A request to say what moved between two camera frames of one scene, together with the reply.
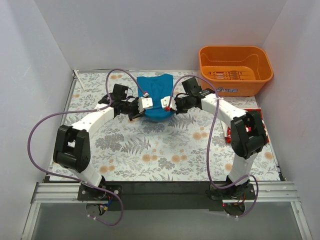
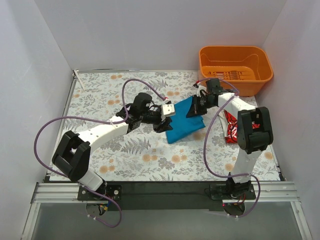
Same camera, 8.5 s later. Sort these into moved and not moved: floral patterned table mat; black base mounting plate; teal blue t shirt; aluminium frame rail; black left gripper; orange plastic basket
Moved: black left gripper; teal blue t shirt
Not moved: black base mounting plate; aluminium frame rail; orange plastic basket; floral patterned table mat
